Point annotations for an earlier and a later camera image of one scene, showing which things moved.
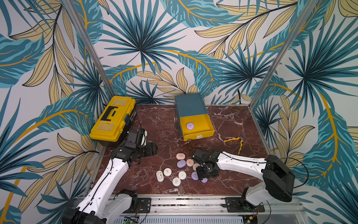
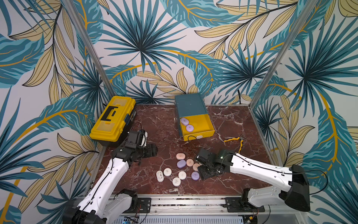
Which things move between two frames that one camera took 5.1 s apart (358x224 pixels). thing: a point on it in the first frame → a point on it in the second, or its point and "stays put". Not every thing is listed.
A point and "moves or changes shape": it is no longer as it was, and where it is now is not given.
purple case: (194, 176) stays put
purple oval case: (204, 180) moves or changes shape
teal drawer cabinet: (188, 105) stays put
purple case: (190, 126) stays put
